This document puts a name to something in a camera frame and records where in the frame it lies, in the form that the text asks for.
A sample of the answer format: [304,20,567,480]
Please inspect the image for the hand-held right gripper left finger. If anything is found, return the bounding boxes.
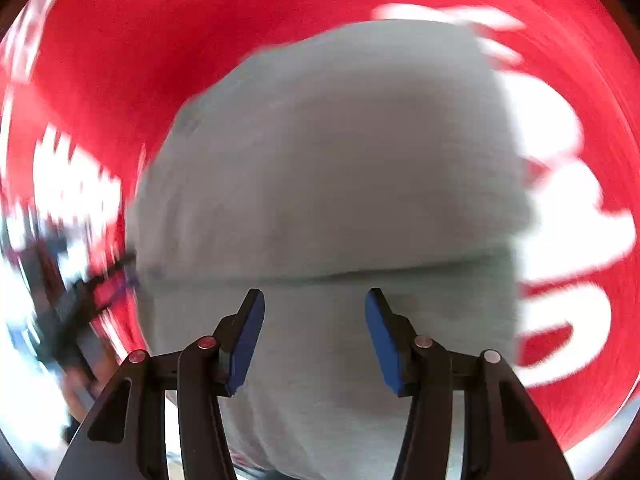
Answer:
[55,288,266,480]

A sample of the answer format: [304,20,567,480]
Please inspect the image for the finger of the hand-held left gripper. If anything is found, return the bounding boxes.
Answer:
[35,252,138,366]

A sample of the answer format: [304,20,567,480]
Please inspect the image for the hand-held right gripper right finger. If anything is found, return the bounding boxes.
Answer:
[364,287,576,480]

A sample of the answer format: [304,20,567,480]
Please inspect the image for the grey small garment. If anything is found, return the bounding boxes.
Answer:
[124,19,538,480]

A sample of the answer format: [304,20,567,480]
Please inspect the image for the red printed blanket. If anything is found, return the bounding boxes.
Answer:
[0,0,640,466]

